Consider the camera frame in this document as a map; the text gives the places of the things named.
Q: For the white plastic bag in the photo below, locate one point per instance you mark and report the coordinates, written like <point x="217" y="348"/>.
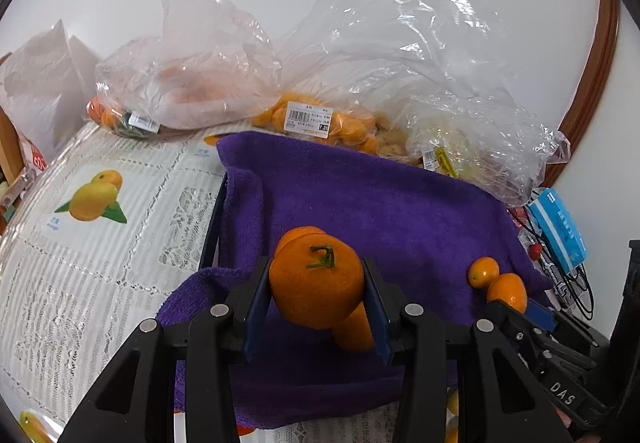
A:
<point x="45" y="78"/>

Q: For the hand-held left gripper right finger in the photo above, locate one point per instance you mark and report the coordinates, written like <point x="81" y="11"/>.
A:
<point x="377" y="313"/>

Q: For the clear bag of oranges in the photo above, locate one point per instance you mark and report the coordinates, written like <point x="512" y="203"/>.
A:
<point x="380" y="48"/>

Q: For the purple towel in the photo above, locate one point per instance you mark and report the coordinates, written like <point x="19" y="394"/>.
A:
<point x="400" y="208"/>

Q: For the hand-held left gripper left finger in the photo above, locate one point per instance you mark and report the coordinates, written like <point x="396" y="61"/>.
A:
<point x="255" y="318"/>

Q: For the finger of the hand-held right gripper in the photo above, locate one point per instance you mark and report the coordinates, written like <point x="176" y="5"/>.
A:
<point x="540" y="314"/>
<point x="520" y="330"/>

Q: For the oval orange kumquat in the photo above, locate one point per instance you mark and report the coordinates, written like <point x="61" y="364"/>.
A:
<point x="483" y="271"/>

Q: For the clear bag of yellow fruit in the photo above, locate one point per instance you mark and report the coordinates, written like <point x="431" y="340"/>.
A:
<point x="475" y="148"/>

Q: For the red cherry tomato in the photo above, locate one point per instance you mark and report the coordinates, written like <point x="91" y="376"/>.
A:
<point x="535" y="250"/>

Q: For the fruit print lace tablecloth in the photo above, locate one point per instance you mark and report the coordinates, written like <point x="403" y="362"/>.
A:
<point x="100" y="273"/>

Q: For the blue tissue box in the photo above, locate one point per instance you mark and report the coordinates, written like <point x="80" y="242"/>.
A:
<point x="557" y="228"/>

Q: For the small orange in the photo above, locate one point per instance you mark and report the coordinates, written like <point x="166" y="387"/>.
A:
<point x="355" y="333"/>
<point x="506" y="293"/>

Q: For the wooden bed frame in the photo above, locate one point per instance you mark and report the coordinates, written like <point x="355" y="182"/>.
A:
<point x="9" y="138"/>

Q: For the clear bag of tangerines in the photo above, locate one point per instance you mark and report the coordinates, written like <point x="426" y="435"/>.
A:
<point x="190" y="68"/>

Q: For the brown wooden door frame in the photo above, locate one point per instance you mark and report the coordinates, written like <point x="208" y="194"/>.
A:
<point x="595" y="68"/>

